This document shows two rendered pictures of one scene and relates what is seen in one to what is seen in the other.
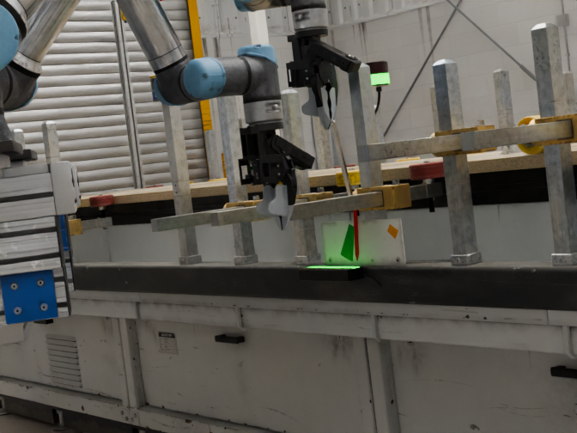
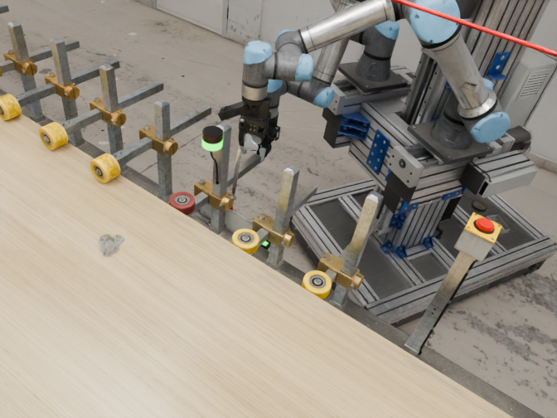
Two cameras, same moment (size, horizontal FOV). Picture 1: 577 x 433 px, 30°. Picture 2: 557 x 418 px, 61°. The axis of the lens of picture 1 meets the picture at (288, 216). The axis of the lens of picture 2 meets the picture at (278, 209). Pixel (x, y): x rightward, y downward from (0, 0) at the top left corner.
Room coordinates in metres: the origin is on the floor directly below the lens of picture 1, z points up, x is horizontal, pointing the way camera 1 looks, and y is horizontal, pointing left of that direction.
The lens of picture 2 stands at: (3.50, -0.48, 1.91)
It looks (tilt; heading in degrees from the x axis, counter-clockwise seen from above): 42 degrees down; 156
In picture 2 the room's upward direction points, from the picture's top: 10 degrees clockwise
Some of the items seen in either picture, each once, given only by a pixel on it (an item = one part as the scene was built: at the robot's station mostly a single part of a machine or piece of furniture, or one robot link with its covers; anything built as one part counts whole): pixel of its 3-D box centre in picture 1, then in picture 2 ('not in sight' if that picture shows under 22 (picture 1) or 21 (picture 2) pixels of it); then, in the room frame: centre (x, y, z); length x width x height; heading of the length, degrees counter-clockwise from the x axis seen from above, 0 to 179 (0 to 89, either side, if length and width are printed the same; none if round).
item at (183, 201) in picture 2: (429, 186); (182, 211); (2.40, -0.32, 0.85); 0.08 x 0.08 x 0.11
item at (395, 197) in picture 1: (381, 197); (213, 196); (2.33, -0.21, 0.85); 0.13 x 0.06 x 0.05; 38
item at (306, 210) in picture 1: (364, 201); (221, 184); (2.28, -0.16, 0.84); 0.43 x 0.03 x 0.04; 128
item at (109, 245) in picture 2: (512, 149); (108, 241); (2.55, -0.54, 0.91); 0.09 x 0.07 x 0.02; 155
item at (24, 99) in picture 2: not in sight; (66, 82); (1.71, -0.65, 0.95); 0.50 x 0.04 x 0.04; 128
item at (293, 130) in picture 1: (300, 191); (280, 227); (2.54, -0.03, 0.87); 0.03 x 0.03 x 0.48; 38
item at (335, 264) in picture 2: (245, 210); (340, 272); (2.72, 0.11, 0.84); 0.13 x 0.06 x 0.05; 38
